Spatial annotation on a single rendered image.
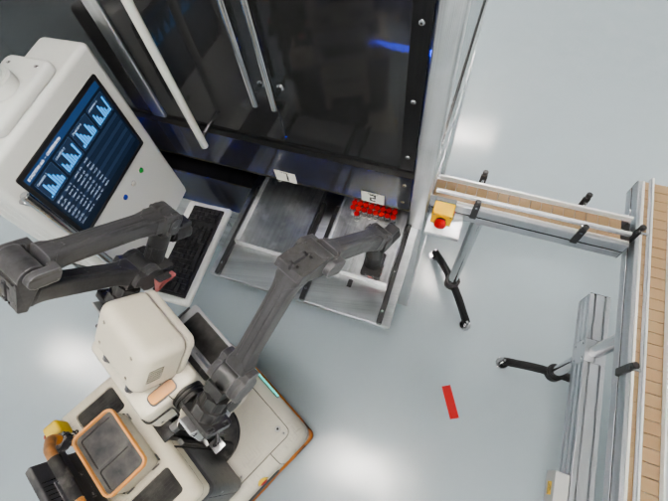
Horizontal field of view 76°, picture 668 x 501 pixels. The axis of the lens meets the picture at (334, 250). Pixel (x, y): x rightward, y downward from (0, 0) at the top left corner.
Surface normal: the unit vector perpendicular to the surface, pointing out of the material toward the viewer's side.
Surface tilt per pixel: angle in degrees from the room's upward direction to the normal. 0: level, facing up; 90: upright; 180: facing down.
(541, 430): 0
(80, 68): 90
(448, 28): 90
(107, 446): 0
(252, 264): 0
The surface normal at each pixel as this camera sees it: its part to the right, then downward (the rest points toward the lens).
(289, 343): -0.08, -0.44
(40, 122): 0.96, 0.22
